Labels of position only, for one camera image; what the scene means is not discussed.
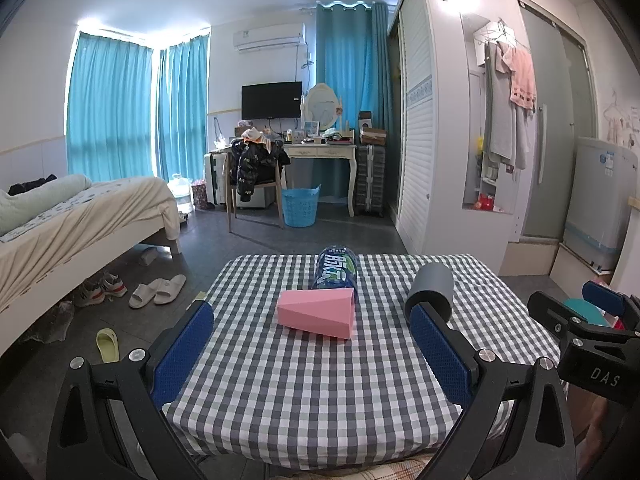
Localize white washing machine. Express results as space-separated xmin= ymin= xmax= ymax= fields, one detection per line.
xmin=562 ymin=135 xmax=639 ymax=272

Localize white air conditioner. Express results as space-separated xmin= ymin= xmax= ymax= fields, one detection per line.
xmin=232 ymin=22 xmax=307 ymax=53

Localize wide teal curtain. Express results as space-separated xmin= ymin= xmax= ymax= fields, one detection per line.
xmin=66 ymin=30 xmax=154 ymax=184

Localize clear water jug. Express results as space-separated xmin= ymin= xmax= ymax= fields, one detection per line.
xmin=167 ymin=172 xmax=194 ymax=212

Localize frosted glass door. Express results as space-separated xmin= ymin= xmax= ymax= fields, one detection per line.
xmin=514 ymin=0 xmax=601 ymax=242

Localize yellow green slipper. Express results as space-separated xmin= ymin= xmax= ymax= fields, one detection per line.
xmin=96 ymin=328 xmax=121 ymax=364

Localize wooden chair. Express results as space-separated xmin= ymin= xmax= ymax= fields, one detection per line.
xmin=224 ymin=141 xmax=287 ymax=234

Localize oval white mirror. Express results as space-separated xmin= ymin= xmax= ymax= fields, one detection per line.
xmin=303 ymin=83 xmax=341 ymax=134

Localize silver suitcase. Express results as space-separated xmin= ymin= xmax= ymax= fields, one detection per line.
xmin=354 ymin=143 xmax=387 ymax=219

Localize white dressing table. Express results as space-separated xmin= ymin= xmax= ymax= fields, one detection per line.
xmin=281 ymin=141 xmax=359 ymax=218

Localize white sneaker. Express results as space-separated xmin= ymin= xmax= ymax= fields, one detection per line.
xmin=100 ymin=272 xmax=129 ymax=299
xmin=72 ymin=280 xmax=106 ymax=309

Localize white slipper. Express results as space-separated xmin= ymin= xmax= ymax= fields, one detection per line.
xmin=153 ymin=274 xmax=188 ymax=305
xmin=128 ymin=282 xmax=161 ymax=310

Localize narrow teal curtain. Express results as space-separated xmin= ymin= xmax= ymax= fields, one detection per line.
xmin=157 ymin=35 xmax=210 ymax=182

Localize clear plastic bag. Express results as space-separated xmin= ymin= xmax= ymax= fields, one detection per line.
xmin=20 ymin=300 xmax=76 ymax=344

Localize grey checked tablecloth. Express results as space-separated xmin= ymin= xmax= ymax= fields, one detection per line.
xmin=162 ymin=252 xmax=569 ymax=473

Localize black television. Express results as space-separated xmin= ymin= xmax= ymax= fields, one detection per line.
xmin=241 ymin=81 xmax=304 ymax=120

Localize grey hanging cloth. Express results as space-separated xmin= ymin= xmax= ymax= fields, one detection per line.
xmin=483 ymin=41 xmax=532 ymax=171

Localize pink towel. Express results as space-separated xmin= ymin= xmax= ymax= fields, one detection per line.
xmin=494 ymin=41 xmax=538 ymax=111

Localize bed with beige sheet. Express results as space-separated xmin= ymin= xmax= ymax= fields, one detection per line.
xmin=0 ymin=175 xmax=183 ymax=342

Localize black jacket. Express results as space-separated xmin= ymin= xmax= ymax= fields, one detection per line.
xmin=229 ymin=138 xmax=291 ymax=197

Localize teal round object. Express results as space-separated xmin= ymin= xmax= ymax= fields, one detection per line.
xmin=562 ymin=298 xmax=607 ymax=327

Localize dark teal curtain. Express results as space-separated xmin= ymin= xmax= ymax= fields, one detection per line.
xmin=315 ymin=2 xmax=391 ymax=202

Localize person's right forearm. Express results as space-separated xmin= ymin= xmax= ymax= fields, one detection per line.
xmin=570 ymin=382 xmax=640 ymax=463

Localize blue plastic basket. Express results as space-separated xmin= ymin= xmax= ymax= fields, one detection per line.
xmin=280 ymin=184 xmax=322 ymax=229

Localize pale green quilt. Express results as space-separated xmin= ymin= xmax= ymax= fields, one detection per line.
xmin=0 ymin=174 xmax=94 ymax=237

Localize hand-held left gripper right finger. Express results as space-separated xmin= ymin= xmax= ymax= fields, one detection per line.
xmin=408 ymin=301 xmax=582 ymax=480

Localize dark clothes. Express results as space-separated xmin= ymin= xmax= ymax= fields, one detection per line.
xmin=7 ymin=173 xmax=59 ymax=197

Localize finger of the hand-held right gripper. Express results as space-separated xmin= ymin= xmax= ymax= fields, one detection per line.
xmin=581 ymin=281 xmax=640 ymax=332
xmin=527 ymin=290 xmax=596 ymax=342

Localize blue label plastic bottle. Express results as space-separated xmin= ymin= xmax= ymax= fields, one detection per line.
xmin=312 ymin=245 xmax=359 ymax=304

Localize pink wedge box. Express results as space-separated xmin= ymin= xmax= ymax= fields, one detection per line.
xmin=277 ymin=287 xmax=357 ymax=340

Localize grey cup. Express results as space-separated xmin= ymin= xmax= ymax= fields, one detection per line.
xmin=404 ymin=262 xmax=455 ymax=328

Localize white suitcase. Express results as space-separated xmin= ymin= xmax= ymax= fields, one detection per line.
xmin=203 ymin=152 xmax=232 ymax=206

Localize white wardrobe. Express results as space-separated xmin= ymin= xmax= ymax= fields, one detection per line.
xmin=387 ymin=0 xmax=522 ymax=257

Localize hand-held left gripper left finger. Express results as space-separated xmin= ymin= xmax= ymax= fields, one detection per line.
xmin=47 ymin=300 xmax=216 ymax=480

